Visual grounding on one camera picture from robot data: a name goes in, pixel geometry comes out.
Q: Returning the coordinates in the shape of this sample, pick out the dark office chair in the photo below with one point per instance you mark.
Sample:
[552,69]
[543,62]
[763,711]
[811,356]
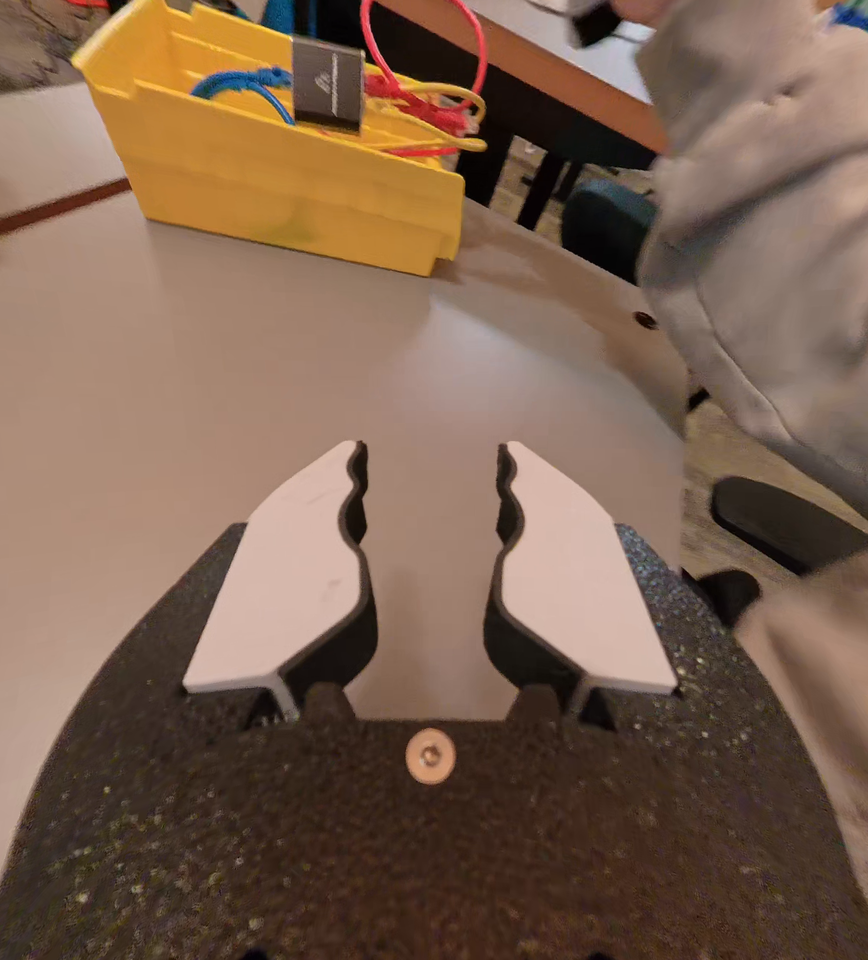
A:
[606,225]

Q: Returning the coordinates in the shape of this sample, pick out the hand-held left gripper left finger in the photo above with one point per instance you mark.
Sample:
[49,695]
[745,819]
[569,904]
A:
[284,585]

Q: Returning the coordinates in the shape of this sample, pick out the black chair armrest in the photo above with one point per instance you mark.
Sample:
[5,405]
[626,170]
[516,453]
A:
[779,517]

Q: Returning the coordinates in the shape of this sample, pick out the person's right forearm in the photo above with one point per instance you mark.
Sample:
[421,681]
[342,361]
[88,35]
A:
[779,225]

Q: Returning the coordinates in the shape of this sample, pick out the black ethernet splitter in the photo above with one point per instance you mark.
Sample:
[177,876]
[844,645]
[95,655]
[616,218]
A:
[329,82]

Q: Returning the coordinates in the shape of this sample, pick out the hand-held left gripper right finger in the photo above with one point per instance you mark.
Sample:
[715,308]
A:
[584,592]

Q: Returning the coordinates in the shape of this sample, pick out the yellow plastic bin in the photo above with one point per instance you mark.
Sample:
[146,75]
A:
[253,180]

